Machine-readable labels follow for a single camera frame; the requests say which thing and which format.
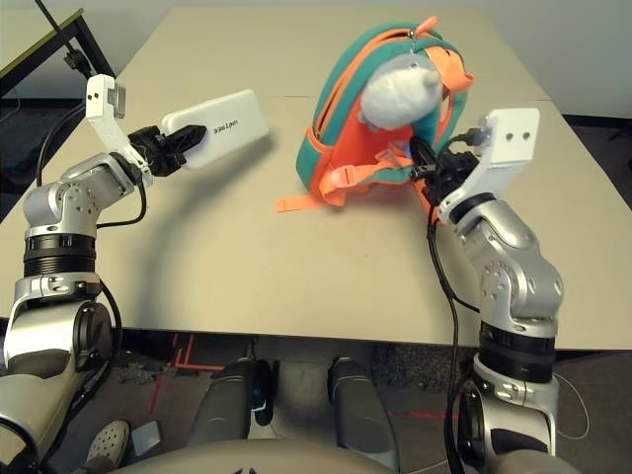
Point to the grey robot leg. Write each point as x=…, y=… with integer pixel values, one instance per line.
x=363, y=410
x=222, y=405

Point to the grey robot right leg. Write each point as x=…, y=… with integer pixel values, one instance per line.
x=363, y=410

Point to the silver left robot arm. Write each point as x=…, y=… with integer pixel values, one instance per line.
x=64, y=202

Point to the orange teal backpack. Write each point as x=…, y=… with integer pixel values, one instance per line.
x=336, y=163

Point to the white pencil case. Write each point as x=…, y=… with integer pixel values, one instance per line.
x=222, y=123

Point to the red floor tape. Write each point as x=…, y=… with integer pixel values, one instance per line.
x=156, y=392
x=195, y=366
x=424, y=415

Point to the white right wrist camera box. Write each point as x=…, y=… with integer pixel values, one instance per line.
x=513, y=133

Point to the beige robot torso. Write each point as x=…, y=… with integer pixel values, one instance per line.
x=247, y=460

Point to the grey robot left leg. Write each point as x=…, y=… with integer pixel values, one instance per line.
x=222, y=405

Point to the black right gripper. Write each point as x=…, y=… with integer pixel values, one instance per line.
x=454, y=173

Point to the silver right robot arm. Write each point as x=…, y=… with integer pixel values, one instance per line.
x=508, y=276

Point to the white perforated shoe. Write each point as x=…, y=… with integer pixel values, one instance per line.
x=108, y=439

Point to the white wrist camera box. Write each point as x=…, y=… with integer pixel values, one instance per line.
x=513, y=133
x=99, y=99

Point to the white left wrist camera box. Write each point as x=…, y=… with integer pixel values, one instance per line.
x=99, y=99

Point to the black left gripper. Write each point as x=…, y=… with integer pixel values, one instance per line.
x=153, y=153

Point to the thin black pole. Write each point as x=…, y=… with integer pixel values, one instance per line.
x=54, y=24

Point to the black framed side desk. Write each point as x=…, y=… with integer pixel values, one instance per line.
x=39, y=49

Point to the small grey box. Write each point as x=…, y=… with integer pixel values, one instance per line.
x=146, y=438

